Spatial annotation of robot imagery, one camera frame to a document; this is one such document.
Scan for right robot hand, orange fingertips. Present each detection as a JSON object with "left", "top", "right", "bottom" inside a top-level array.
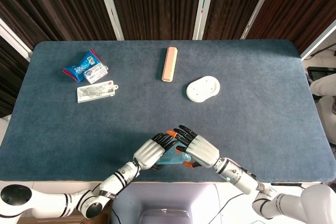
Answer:
[{"left": 166, "top": 125, "right": 221, "bottom": 169}]

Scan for left robot hand, black fingers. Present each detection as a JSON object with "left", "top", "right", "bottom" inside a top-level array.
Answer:
[{"left": 132, "top": 133, "right": 179, "bottom": 172}]

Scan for clear blue plastic container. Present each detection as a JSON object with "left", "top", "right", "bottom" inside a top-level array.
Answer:
[{"left": 159, "top": 153, "right": 193, "bottom": 166}]

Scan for white plastic retail blister package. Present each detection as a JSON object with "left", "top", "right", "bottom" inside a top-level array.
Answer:
[{"left": 77, "top": 80, "right": 119, "bottom": 104}]

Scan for brown cardboard box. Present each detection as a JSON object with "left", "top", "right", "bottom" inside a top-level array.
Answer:
[{"left": 17, "top": 213, "right": 110, "bottom": 224}]

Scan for grey robot torso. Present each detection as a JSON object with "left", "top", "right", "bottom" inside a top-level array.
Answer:
[{"left": 110, "top": 182, "right": 224, "bottom": 224}]

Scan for white oval plastic dish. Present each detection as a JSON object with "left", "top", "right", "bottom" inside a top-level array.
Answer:
[{"left": 186, "top": 75, "right": 221, "bottom": 103}]

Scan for blue felt table mat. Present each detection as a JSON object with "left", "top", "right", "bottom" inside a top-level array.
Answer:
[{"left": 0, "top": 39, "right": 333, "bottom": 183}]

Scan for long pink case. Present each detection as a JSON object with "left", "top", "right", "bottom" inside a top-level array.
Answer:
[{"left": 161, "top": 46, "right": 179, "bottom": 82}]

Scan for small white printed packet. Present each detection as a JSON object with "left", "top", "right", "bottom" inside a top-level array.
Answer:
[{"left": 83, "top": 63, "right": 109, "bottom": 84}]

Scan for blue snack packet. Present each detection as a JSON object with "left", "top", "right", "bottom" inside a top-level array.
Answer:
[{"left": 62, "top": 48, "right": 102, "bottom": 83}]

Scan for black flat device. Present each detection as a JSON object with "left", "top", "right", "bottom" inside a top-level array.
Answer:
[{"left": 306, "top": 66, "right": 336, "bottom": 80}]

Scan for white partition frame post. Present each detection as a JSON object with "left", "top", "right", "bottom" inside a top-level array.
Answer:
[
  {"left": 94, "top": 0, "right": 125, "bottom": 41},
  {"left": 192, "top": 0, "right": 217, "bottom": 40},
  {"left": 0, "top": 18, "right": 34, "bottom": 63},
  {"left": 239, "top": 0, "right": 280, "bottom": 40},
  {"left": 300, "top": 20, "right": 336, "bottom": 61}
]

